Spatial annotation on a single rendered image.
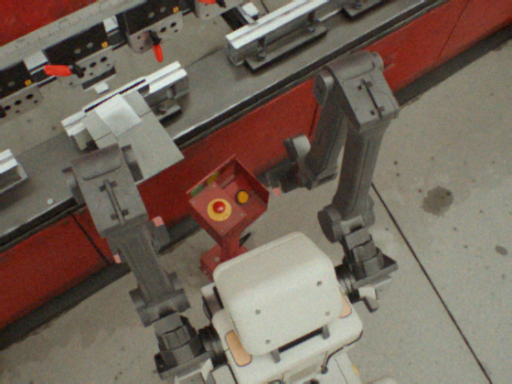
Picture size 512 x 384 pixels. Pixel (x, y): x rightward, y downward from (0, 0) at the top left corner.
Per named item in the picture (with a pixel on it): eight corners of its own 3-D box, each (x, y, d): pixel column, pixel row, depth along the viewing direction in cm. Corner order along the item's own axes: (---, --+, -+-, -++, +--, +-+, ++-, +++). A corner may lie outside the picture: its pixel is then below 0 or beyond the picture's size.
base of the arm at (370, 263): (351, 291, 117) (400, 268, 119) (341, 258, 115) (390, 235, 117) (335, 278, 125) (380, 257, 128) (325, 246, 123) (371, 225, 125)
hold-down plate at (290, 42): (252, 75, 179) (253, 69, 176) (243, 63, 180) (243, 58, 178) (326, 35, 186) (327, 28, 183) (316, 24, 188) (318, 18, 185)
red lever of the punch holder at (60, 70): (49, 71, 124) (86, 73, 131) (41, 58, 125) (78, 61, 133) (47, 78, 125) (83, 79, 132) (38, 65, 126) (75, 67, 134)
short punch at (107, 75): (85, 95, 150) (76, 74, 141) (81, 90, 150) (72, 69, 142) (118, 78, 152) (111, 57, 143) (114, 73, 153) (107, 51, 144)
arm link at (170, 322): (160, 343, 109) (186, 331, 110) (141, 299, 106) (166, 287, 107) (154, 324, 118) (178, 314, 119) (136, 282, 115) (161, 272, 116)
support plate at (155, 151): (126, 191, 148) (126, 190, 147) (81, 121, 157) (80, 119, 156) (184, 158, 153) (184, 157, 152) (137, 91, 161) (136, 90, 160)
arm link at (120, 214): (82, 229, 75) (152, 200, 77) (58, 156, 82) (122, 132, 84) (148, 334, 113) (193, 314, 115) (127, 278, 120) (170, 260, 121)
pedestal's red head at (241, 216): (222, 249, 177) (220, 229, 161) (189, 214, 182) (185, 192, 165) (267, 210, 183) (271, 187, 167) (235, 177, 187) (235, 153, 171)
